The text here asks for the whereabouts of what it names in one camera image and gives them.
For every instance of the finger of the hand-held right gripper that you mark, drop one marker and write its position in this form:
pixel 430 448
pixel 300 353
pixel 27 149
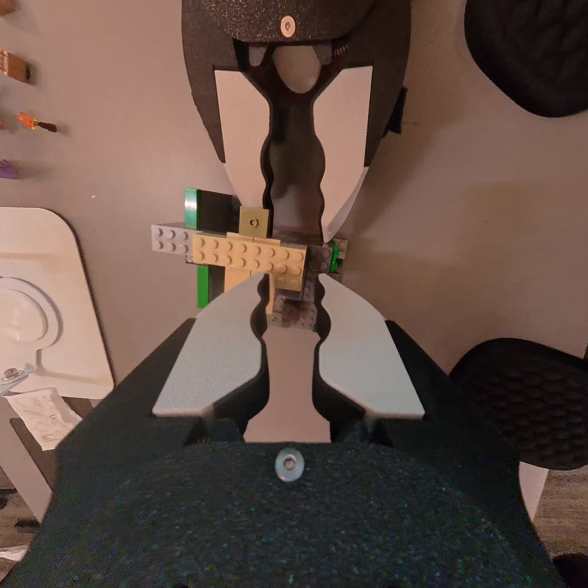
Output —
pixel 239 133
pixel 349 138

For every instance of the brown crate toy brick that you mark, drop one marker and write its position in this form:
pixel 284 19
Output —
pixel 13 66

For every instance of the green-headed toy brick figure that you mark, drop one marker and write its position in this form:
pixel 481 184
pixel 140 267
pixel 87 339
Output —
pixel 8 170

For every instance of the white moulded plastic tray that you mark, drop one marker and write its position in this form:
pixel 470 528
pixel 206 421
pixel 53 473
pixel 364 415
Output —
pixel 55 257

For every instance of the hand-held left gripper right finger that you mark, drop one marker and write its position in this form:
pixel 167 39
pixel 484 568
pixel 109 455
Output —
pixel 363 358

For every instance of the toy brick building model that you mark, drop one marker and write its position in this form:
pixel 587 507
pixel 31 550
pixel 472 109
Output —
pixel 248 257

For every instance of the printed paper leaflet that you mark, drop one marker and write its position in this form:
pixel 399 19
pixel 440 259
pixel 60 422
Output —
pixel 43 415

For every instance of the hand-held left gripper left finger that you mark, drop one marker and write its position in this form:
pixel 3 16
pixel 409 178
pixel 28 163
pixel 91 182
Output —
pixel 216 358

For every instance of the orange toy torch piece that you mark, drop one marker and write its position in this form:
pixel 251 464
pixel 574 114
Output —
pixel 27 120

